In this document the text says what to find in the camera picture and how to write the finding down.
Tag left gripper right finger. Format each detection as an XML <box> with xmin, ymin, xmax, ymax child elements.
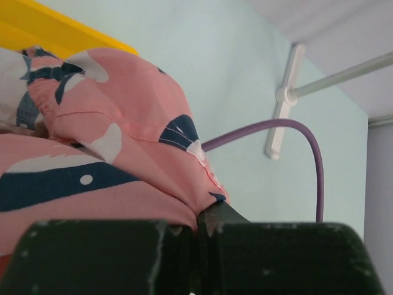
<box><xmin>198</xmin><ymin>202</ymin><xmax>384</xmax><ymax>294</ymax></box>

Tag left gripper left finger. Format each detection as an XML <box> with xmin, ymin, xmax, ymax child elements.
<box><xmin>1</xmin><ymin>220</ymin><xmax>191</xmax><ymax>294</ymax></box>

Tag pink patterned shorts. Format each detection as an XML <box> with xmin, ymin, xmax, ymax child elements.
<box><xmin>0</xmin><ymin>45</ymin><xmax>231</xmax><ymax>256</ymax></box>

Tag metal clothes rack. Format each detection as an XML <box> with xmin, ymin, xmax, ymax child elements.
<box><xmin>263</xmin><ymin>42</ymin><xmax>393</xmax><ymax>160</ymax></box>

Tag yellow plastic bin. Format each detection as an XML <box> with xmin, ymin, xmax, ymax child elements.
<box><xmin>1</xmin><ymin>0</ymin><xmax>138</xmax><ymax>58</ymax></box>

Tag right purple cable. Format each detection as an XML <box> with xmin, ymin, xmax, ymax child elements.
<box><xmin>201</xmin><ymin>119</ymin><xmax>325</xmax><ymax>224</ymax></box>

